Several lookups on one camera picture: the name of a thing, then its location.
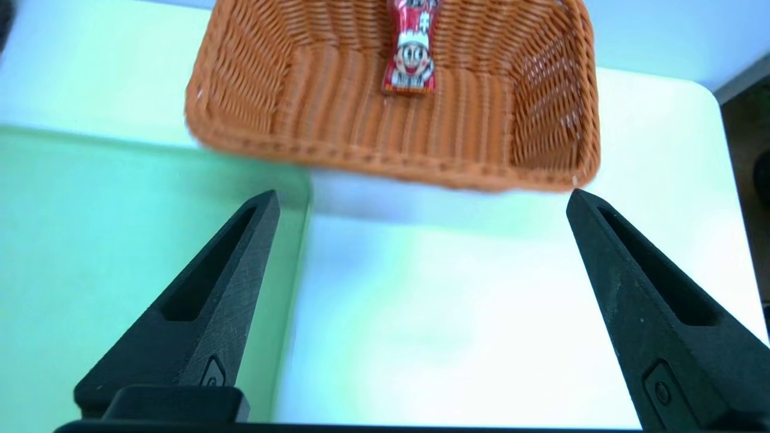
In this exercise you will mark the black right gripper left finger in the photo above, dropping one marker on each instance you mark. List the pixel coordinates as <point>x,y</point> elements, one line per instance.
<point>210,319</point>

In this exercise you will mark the red drink carton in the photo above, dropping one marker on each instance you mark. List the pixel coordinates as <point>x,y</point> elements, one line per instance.
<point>412,54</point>

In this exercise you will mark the orange wicker basket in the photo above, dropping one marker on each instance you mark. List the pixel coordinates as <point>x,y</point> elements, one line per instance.
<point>337,108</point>

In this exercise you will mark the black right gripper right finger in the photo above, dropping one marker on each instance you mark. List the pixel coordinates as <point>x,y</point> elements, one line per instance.
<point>662,325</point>

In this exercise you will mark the light green plastic tray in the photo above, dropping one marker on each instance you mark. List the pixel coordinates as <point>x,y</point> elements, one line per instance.
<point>108,240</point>

